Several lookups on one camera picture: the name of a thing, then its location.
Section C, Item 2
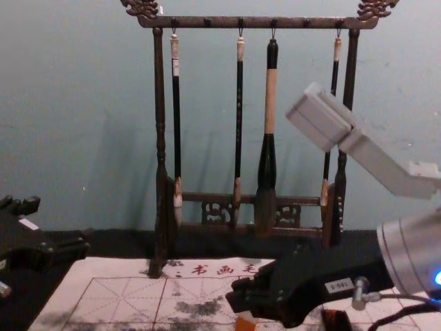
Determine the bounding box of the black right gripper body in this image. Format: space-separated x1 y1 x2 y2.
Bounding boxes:
270 240 395 329

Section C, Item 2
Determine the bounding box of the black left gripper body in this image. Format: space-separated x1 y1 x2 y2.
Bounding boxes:
0 209 53 279

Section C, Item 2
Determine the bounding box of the orange and white block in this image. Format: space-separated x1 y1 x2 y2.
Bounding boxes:
235 310 260 331

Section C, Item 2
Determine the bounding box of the black and orange small object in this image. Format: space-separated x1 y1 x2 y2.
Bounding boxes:
321 308 349 331

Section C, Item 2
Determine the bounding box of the white gridded practice mat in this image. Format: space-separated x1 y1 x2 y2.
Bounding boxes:
28 256 441 331

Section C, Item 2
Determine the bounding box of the slim black white-capped brush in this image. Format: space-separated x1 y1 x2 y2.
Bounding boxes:
232 35 247 229

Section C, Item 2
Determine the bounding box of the labelled black white-capped brush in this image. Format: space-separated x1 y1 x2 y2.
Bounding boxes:
169 32 185 229

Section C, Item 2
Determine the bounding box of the dark wooden brush rack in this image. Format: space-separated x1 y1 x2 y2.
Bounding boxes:
120 0 401 280

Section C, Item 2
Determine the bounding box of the large black and cream brush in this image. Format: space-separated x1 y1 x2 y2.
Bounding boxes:
254 38 280 238

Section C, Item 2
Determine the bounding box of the thin black white-capped brush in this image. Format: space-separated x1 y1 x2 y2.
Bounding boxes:
320 37 343 208

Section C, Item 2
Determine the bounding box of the dark cable with silver plug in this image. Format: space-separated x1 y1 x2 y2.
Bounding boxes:
350 275 441 331

